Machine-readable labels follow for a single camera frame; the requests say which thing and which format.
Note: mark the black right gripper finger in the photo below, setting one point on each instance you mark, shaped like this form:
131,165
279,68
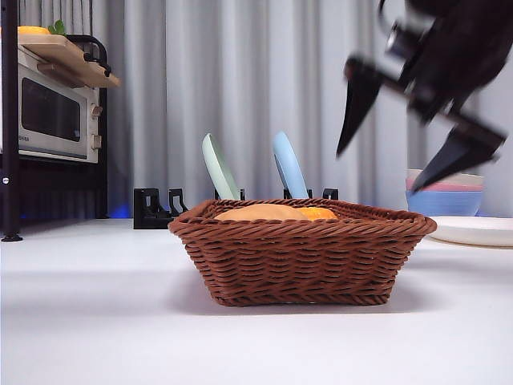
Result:
356,100
457,156

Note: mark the orange plastic corn cob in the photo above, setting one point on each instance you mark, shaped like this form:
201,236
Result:
320,213

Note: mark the tan potato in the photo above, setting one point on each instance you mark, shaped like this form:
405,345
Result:
260,212

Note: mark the brown wicker basket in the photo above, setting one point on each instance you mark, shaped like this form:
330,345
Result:
300,260

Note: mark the cream bowl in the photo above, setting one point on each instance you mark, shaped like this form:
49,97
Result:
461,180

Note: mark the pink bowl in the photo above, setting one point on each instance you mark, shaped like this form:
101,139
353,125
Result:
453,187

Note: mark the blue bowl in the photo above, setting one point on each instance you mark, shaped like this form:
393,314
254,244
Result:
441,202

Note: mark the white flat plate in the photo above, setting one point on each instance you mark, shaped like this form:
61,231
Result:
473,230

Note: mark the pale blue plate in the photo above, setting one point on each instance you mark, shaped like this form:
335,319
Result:
289,168

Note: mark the grey curtain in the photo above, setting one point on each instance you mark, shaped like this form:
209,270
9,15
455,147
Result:
240,80

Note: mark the pale green plate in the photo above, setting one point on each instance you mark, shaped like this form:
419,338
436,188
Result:
218,172

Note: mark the black dish rack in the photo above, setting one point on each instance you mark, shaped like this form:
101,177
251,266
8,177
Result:
148,216

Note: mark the wooden cutting board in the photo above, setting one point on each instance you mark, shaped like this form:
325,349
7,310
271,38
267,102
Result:
62,54

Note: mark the white toaster oven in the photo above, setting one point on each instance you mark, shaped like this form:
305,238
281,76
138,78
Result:
54,112

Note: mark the green leaves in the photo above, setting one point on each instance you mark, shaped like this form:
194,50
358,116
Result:
58,27

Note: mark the yellow fruit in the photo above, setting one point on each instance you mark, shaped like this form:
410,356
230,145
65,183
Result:
33,30

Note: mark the black metal shelf frame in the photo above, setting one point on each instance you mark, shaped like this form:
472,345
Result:
10,120

